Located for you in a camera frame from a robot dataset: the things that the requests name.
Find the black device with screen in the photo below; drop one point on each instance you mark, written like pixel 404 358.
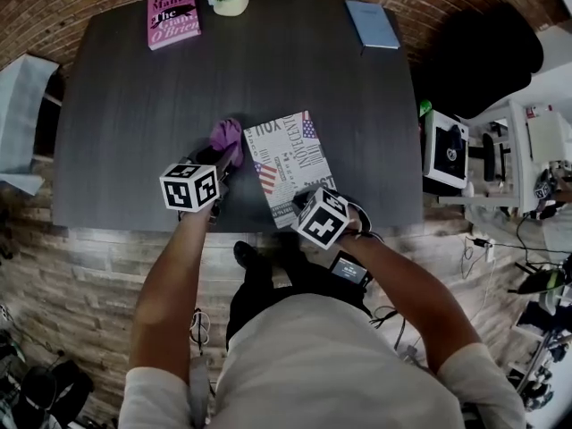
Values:
pixel 348 270

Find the person's right forearm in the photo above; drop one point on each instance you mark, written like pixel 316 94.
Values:
pixel 402 293

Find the white box with black print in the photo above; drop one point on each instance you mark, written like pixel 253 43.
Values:
pixel 444 150

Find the white open box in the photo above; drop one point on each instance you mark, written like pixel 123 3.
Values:
pixel 547 137

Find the person's black shoe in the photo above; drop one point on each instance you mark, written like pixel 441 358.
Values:
pixel 246 254

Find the green can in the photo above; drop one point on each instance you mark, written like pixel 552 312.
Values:
pixel 425 107

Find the white desk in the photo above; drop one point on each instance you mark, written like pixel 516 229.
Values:
pixel 518 159

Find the black round device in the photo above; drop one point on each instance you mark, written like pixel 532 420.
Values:
pixel 545 284

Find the white printed flag book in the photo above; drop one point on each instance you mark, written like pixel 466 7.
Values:
pixel 290 159

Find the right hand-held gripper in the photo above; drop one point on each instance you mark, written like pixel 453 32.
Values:
pixel 319 221

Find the pink book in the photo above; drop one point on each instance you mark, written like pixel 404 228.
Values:
pixel 174 18

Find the black equipment stand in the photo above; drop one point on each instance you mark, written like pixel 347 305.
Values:
pixel 6 235

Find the person's black trousers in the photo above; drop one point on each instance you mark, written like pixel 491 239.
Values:
pixel 277 293

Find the blue notebook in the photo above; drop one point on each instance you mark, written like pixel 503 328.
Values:
pixel 373 25

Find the person's white shirt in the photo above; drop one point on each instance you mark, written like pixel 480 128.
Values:
pixel 322 364

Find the purple cloth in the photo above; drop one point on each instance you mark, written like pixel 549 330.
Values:
pixel 225 134

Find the black office chair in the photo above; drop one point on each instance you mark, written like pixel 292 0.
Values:
pixel 478 61

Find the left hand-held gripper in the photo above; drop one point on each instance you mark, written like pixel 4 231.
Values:
pixel 187 188

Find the person's left forearm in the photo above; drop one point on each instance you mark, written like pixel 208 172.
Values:
pixel 170 293

